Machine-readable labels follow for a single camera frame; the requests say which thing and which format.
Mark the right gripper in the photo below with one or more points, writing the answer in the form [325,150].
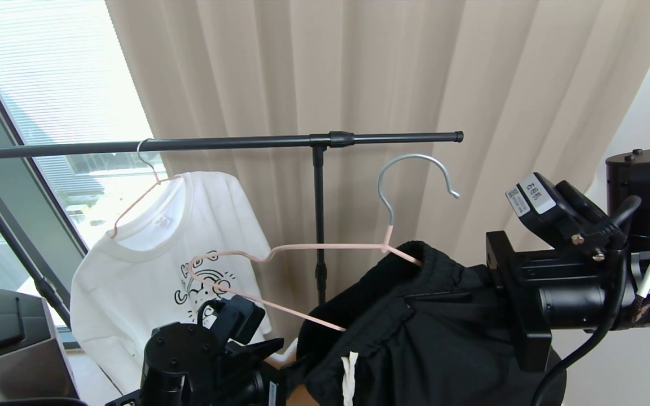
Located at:
[528,316]

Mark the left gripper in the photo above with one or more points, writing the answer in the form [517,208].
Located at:
[263,386]

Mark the black garment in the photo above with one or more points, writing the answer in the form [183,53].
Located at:
[443,349]

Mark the pink clothes hanger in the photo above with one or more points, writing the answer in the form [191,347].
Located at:
[143,160]
[330,246]

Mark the white garment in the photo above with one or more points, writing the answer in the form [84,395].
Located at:
[133,282]

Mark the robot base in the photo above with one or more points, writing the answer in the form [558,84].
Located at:
[9,349]

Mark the black clothes rack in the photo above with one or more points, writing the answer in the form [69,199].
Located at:
[218,142]

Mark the beige curtain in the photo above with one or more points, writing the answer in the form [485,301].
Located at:
[415,67]

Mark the window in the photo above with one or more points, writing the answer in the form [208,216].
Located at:
[48,67]

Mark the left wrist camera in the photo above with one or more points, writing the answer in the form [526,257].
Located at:
[240,318]

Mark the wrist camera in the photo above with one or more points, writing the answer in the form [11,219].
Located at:
[240,318]
[562,214]

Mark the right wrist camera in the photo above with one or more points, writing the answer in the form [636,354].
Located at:
[562,214]

